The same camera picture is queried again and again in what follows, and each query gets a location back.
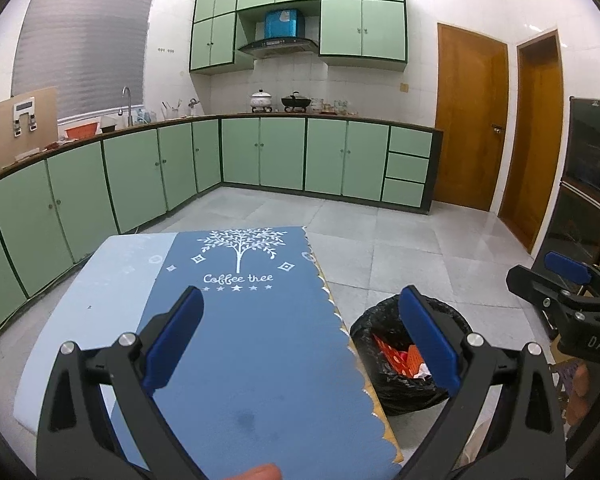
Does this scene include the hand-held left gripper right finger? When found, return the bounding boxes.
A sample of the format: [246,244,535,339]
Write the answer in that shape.
[399,285,566,480]

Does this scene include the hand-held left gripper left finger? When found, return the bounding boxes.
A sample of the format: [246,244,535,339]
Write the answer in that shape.
[36,285,208,480]

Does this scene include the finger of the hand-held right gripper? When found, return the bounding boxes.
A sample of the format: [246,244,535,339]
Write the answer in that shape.
[505,265,588,323]
[544,251,600,286]

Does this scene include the red snack packet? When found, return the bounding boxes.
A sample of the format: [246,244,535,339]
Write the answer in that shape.
[372,334,411,376]

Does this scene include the bin with black bag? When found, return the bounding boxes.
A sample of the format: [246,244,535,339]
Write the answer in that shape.
[350,295,473,416]

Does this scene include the person's right hand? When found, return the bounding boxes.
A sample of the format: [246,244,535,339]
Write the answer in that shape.
[562,360,600,428]

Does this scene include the person's left hand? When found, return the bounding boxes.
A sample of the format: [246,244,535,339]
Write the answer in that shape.
[242,464,283,480]

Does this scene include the black glass cabinet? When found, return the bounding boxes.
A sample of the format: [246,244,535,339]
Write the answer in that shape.
[530,95,600,281]

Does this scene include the light blue table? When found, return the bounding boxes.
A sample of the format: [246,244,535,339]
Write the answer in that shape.
[12,225,406,480]

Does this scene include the blue table mat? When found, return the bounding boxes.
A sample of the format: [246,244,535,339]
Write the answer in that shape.
[112,225,405,480]

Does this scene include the plain wooden door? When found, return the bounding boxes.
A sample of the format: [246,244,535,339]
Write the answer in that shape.
[497,30,565,255]

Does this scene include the green base cabinets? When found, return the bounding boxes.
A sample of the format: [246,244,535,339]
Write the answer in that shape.
[0,114,445,346]

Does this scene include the red basin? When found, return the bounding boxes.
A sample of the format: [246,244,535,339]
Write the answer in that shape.
[64,122,101,140]

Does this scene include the wooden board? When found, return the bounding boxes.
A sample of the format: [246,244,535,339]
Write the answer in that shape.
[0,86,59,167]

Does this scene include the black wok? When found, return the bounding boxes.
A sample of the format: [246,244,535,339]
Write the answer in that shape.
[281,91,313,112]

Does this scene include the white device on board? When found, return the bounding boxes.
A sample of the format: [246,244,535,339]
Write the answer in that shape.
[12,101,38,137]

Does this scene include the grey window blind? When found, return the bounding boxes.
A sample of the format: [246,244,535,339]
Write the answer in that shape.
[11,0,157,121]

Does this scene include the black range hood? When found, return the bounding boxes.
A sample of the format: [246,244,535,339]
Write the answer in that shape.
[237,37,318,58]

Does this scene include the blue wrapped hood chimney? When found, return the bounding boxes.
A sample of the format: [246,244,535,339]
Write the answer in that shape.
[265,8,301,40]

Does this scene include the wooden door with handle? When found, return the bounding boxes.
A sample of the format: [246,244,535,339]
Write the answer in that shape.
[435,22,510,212]

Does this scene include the green wall cabinets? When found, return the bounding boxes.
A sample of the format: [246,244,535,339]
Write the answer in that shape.
[189,0,408,76]

